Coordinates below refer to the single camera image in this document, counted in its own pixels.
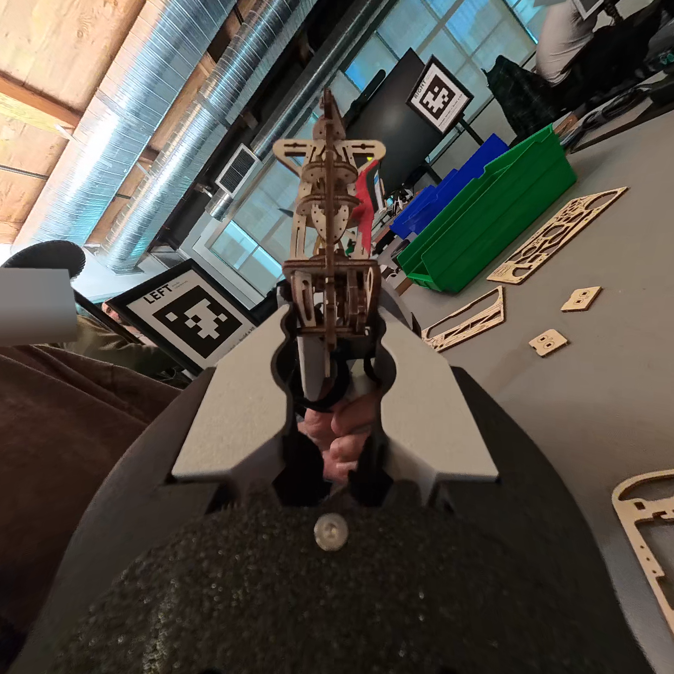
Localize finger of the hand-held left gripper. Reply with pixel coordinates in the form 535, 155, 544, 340
379, 288, 423, 339

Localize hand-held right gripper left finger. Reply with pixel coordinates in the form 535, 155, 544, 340
170, 304, 296, 488

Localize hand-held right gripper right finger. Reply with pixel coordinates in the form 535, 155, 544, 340
376, 310, 500, 509

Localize wooden ship model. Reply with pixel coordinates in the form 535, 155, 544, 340
273, 88, 388, 379

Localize rounded wooden frame piece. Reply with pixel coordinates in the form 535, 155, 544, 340
612, 470, 674, 635

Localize person's left forearm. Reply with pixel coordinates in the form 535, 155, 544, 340
68, 311, 185, 379

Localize person's left hand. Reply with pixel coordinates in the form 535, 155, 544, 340
300, 390, 382, 485

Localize triangular wooden cutout sheet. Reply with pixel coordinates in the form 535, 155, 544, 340
421, 286, 506, 353

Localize blue plastic bin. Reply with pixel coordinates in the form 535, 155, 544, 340
411, 133, 510, 235
391, 168, 459, 239

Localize green plastic bin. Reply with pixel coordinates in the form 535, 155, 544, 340
396, 125, 578, 293

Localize small wooden rectangular piece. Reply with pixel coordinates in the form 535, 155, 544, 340
529, 330, 569, 358
560, 286, 602, 313

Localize white air vent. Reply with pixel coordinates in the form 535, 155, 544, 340
214, 143, 262, 199

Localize large wooden cutout sheet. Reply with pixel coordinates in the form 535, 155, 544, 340
487, 186, 629, 285

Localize black monitor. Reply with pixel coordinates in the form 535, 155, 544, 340
343, 48, 444, 186

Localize black-white printed tag sign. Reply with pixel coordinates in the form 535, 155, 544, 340
405, 55, 475, 139

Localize dark plaid cloth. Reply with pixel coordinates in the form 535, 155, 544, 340
483, 55, 570, 153

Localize silver ventilation duct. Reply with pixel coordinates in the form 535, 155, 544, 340
103, 0, 317, 273
13, 0, 240, 251

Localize black cables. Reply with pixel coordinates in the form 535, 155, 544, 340
568, 79, 661, 154

